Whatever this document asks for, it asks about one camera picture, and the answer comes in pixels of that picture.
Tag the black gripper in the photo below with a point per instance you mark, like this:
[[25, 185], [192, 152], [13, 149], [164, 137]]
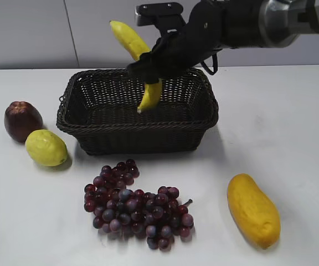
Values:
[[196, 43]]

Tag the yellow banana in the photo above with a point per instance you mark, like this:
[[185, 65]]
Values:
[[136, 46]]

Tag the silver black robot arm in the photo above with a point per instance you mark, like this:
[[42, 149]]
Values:
[[266, 24]]

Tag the dark woven wicker basket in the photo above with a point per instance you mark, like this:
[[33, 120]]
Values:
[[99, 109]]

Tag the yellow green lemon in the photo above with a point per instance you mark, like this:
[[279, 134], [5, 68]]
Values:
[[46, 148]]

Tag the dark red apple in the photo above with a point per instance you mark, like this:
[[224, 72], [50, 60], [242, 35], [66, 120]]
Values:
[[20, 119]]

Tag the purple grape bunch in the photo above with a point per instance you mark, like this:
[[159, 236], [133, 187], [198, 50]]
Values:
[[157, 217]]

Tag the orange yellow mango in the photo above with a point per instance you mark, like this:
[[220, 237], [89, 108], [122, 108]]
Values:
[[254, 213]]

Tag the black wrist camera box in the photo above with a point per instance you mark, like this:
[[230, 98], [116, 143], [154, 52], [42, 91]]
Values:
[[166, 17]]

